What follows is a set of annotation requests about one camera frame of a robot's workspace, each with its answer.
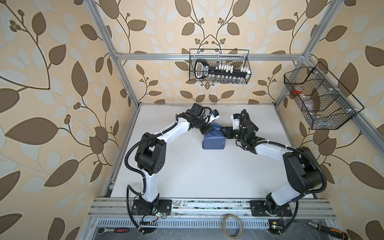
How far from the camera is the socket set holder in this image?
830 millimetres

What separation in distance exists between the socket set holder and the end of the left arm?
21 cm

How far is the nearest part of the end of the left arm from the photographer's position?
694 millimetres
